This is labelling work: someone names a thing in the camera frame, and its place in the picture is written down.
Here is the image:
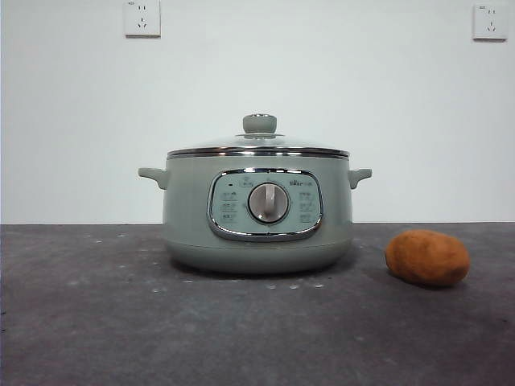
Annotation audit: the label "glass lid with green knob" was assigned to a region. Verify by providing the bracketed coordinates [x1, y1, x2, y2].
[167, 113, 350, 158]

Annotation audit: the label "brown potato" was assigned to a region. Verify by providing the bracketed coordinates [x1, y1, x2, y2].
[385, 229, 472, 288]

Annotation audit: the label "pale green electric cooking pot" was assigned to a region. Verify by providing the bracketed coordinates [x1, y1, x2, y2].
[138, 150, 373, 276]

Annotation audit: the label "white wall socket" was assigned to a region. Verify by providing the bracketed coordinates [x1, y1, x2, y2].
[124, 0, 162, 39]
[472, 3, 509, 42]

